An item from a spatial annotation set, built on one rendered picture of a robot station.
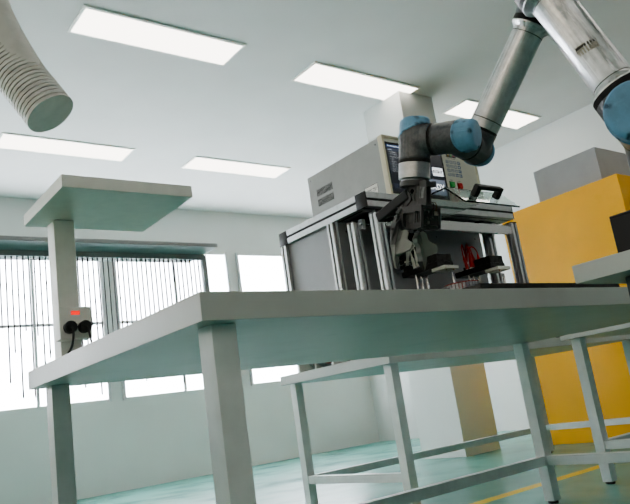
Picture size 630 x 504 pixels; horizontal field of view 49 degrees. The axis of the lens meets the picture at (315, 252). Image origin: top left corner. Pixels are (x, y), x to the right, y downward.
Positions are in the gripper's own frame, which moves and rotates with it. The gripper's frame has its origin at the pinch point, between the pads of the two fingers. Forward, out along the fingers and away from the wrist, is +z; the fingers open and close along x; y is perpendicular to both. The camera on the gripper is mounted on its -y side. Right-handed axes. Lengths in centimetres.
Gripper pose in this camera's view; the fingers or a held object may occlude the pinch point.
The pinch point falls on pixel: (407, 265)
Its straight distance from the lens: 168.1
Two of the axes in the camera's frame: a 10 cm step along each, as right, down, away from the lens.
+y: 6.6, -0.4, -7.5
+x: 7.6, 0.5, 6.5
